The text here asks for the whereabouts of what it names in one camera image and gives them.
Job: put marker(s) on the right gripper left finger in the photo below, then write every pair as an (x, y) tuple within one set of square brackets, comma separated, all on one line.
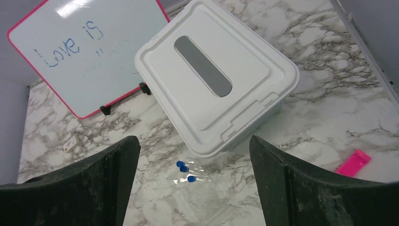
[(94, 191)]

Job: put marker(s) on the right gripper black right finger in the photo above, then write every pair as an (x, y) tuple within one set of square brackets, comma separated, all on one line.
[(294, 192)]

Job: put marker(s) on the blue capped tube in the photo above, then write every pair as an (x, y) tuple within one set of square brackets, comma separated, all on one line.
[(191, 179), (191, 170), (188, 164)]

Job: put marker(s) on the white bin lid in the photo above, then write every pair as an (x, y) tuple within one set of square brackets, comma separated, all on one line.
[(214, 77)]

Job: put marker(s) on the small white label card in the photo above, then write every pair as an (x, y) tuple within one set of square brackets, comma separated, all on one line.
[(71, 144)]

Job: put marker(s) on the pink highlighter marker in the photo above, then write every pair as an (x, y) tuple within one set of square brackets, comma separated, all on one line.
[(354, 164)]

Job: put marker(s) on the pink framed whiteboard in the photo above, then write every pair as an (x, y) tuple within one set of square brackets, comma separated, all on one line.
[(84, 50)]

